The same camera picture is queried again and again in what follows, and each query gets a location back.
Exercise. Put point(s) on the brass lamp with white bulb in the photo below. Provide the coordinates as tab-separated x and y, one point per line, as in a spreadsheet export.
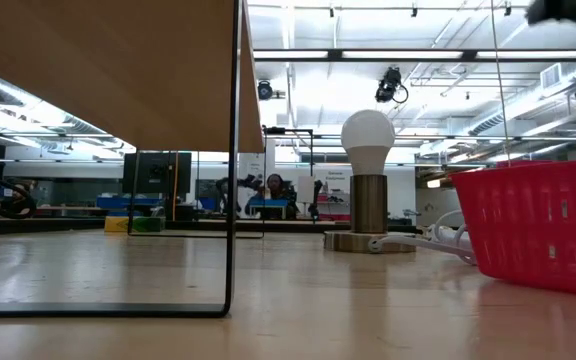
366	132

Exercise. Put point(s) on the black overhead camera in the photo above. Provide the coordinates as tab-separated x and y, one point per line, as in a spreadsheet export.
388	85

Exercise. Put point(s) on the red plastic basket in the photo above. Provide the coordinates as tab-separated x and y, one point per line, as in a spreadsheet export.
543	225

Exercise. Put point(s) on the yellow green crayon box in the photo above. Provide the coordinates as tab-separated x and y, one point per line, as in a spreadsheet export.
143	224

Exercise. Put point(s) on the black ceiling spotlight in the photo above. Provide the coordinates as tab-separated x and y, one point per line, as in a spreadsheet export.
265	90

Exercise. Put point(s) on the black table frame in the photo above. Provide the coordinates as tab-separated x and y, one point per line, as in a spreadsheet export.
293	226

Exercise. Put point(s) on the person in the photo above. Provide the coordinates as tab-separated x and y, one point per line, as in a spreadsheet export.
274	190
18	197

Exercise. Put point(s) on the black background robot arm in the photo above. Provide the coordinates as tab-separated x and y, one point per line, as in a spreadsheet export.
233	192
315	200

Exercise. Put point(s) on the white sign board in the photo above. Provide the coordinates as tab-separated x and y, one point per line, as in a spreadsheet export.
305	189

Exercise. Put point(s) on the blue panel on stand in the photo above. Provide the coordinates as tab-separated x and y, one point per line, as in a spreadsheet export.
268	203

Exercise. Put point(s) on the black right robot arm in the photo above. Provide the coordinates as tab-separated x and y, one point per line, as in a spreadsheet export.
568	12

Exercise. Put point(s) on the wooden shelf riser black legs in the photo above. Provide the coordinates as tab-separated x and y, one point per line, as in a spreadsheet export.
118	65

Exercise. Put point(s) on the blue storage bin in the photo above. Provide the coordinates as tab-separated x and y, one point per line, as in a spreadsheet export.
128	202

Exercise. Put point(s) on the red storage bin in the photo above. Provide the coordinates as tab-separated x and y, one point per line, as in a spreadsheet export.
523	163

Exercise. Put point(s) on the black monitor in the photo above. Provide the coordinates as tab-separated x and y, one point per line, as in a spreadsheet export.
150	172

